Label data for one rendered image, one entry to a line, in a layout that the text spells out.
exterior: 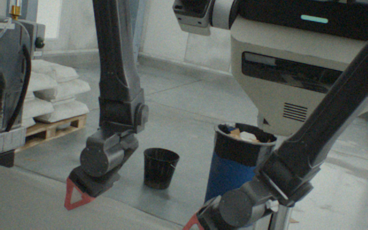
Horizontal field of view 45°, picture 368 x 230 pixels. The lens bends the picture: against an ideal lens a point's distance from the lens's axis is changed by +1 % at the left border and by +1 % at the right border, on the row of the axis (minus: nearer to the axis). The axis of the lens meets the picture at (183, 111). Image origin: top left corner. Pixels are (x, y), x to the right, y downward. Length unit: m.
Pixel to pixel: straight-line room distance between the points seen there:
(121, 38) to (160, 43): 8.84
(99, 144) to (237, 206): 0.25
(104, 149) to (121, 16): 0.22
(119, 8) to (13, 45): 0.44
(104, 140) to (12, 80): 0.42
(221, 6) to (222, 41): 7.96
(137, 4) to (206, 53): 1.80
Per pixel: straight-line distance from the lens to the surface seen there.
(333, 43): 1.08
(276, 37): 1.08
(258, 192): 0.70
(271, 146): 3.02
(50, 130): 4.27
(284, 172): 0.74
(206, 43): 9.19
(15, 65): 1.13
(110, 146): 0.78
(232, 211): 0.71
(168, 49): 9.50
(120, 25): 0.73
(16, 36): 1.11
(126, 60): 0.77
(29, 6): 6.79
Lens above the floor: 1.44
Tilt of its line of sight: 13 degrees down
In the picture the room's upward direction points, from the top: 11 degrees clockwise
